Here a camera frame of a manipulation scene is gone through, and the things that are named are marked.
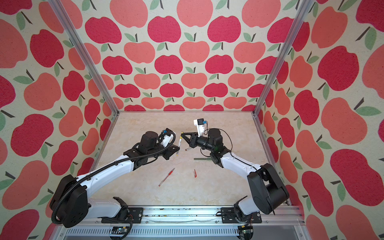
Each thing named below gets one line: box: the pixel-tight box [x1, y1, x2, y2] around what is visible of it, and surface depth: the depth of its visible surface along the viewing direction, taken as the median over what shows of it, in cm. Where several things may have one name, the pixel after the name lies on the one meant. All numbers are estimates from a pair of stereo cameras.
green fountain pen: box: [193, 157, 212, 160], surface depth 97 cm
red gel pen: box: [158, 167, 175, 187], surface depth 89 cm
